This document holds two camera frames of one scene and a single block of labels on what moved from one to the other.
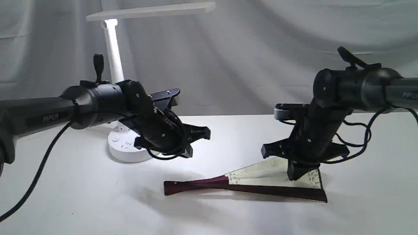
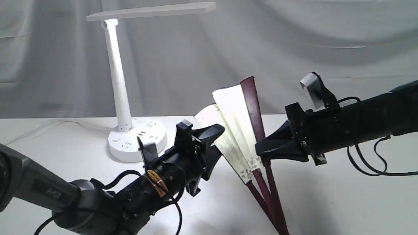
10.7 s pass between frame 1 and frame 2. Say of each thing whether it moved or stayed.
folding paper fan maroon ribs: moved
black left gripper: moved
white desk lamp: stayed
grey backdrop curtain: stayed
